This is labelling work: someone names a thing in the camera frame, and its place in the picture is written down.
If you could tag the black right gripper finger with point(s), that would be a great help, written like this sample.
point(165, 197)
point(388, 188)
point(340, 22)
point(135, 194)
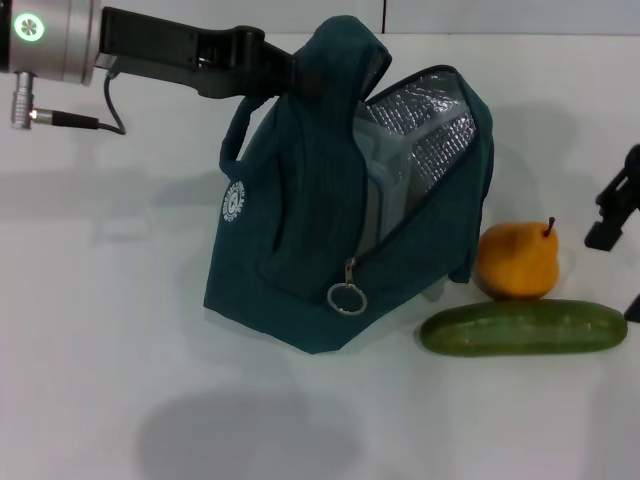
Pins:
point(622, 200)
point(635, 311)

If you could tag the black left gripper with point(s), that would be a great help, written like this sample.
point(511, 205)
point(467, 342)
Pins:
point(165, 50)

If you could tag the green cucumber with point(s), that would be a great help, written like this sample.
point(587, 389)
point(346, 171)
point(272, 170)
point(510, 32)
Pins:
point(520, 327)

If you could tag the orange pear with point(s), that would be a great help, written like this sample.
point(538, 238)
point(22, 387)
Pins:
point(520, 265)

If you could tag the teal insulated lunch bag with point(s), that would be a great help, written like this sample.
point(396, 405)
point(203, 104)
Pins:
point(310, 200)

